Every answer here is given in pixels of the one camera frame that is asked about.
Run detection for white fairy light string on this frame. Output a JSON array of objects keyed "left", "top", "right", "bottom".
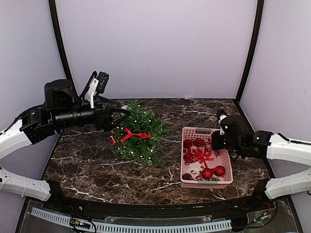
[{"left": 117, "top": 104, "right": 166, "bottom": 163}]

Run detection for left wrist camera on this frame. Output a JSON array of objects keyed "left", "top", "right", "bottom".
[{"left": 85, "top": 71, "right": 109, "bottom": 109}]

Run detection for red ornaments in basket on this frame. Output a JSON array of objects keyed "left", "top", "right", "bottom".
[{"left": 182, "top": 138, "right": 219, "bottom": 166}]

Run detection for red ball ornament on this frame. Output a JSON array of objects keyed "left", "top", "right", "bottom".
[
  {"left": 213, "top": 166, "right": 226, "bottom": 177},
  {"left": 201, "top": 168, "right": 213, "bottom": 180}
]

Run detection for white snowflake ornament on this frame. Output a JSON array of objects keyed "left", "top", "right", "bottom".
[{"left": 187, "top": 162, "right": 204, "bottom": 180}]

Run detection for red gold drum ornament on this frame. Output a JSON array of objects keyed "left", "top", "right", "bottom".
[{"left": 108, "top": 136, "right": 120, "bottom": 145}]

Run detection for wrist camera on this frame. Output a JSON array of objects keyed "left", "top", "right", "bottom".
[
  {"left": 217, "top": 112, "right": 227, "bottom": 135},
  {"left": 85, "top": 71, "right": 109, "bottom": 109}
]

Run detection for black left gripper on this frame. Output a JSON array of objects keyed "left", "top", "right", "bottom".
[{"left": 54, "top": 95, "right": 131, "bottom": 132}]

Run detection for red ribbon bow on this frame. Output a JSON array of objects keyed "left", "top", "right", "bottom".
[{"left": 121, "top": 128, "right": 152, "bottom": 143}]

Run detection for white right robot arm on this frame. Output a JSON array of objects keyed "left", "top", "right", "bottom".
[{"left": 211, "top": 112, "right": 311, "bottom": 211}]

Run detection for pink plastic basket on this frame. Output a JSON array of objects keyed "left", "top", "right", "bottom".
[{"left": 180, "top": 127, "right": 233, "bottom": 189}]

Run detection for brown pine cone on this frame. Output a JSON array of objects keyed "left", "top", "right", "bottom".
[{"left": 181, "top": 173, "right": 193, "bottom": 181}]

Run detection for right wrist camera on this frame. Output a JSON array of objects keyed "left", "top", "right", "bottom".
[{"left": 217, "top": 112, "right": 227, "bottom": 135}]

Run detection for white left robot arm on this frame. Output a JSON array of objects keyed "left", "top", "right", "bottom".
[{"left": 0, "top": 77, "right": 130, "bottom": 212}]

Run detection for small green christmas tree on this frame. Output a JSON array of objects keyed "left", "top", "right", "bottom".
[{"left": 112, "top": 100, "right": 168, "bottom": 166}]

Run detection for white perforated cable tray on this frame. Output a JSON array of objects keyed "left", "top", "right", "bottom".
[{"left": 30, "top": 207, "right": 232, "bottom": 233}]

